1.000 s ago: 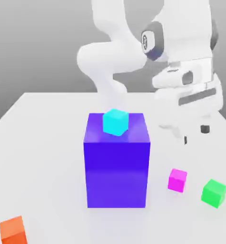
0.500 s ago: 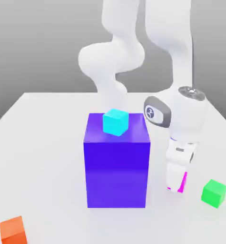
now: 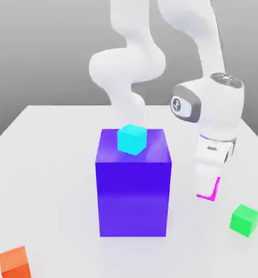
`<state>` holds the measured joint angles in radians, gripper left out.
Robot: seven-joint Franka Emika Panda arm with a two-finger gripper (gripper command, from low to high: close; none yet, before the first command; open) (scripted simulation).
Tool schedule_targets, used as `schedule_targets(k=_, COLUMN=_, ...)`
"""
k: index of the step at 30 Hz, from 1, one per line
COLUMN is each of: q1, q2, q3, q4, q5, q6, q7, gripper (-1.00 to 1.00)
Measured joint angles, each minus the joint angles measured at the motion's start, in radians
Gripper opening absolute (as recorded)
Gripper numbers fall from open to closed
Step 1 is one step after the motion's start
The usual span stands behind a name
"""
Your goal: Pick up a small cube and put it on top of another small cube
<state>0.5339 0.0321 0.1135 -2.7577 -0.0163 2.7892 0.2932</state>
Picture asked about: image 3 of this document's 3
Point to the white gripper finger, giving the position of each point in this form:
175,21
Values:
207,180

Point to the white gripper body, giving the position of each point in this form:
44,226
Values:
207,155

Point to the small magenta cube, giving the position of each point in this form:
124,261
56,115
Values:
216,189

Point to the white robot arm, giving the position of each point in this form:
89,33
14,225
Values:
128,65

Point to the small green cube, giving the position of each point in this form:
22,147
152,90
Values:
243,220

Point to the small cyan cube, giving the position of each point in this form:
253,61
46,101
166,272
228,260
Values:
131,139

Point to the small orange cube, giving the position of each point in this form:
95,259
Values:
14,262

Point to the large purple box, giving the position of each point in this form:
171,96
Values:
133,195

